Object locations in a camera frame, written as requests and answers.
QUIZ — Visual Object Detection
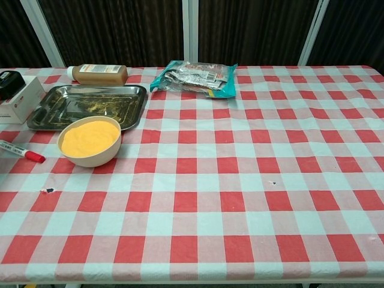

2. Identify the beige round bowl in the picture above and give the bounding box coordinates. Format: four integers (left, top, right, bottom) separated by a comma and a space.
56, 115, 122, 168

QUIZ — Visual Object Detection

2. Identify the red white checkered tablecloth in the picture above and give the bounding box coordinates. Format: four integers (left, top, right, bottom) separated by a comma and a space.
0, 64, 384, 284

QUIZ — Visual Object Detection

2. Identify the teal foil snack bag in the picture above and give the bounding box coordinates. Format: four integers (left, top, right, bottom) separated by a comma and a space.
149, 60, 238, 100

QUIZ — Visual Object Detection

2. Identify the stainless steel tray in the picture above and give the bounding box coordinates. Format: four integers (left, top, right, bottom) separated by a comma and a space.
26, 84, 148, 132

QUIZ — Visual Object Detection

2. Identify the brown bottle white cap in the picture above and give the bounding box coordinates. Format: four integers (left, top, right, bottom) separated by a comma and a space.
67, 64, 128, 86

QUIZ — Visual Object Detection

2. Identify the dark curtain partition panel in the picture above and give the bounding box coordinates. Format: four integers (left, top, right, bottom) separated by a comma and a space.
0, 0, 65, 69
308, 0, 384, 67
38, 0, 191, 67
190, 0, 329, 67

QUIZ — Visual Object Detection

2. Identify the white marker red cap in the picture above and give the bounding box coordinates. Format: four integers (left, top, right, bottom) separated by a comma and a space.
0, 139, 46, 164

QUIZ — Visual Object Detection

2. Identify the black red device on box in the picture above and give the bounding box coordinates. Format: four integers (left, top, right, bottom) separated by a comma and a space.
0, 75, 46, 125

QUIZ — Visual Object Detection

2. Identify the black red battery pack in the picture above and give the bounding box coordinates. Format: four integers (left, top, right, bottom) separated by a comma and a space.
0, 70, 27, 101

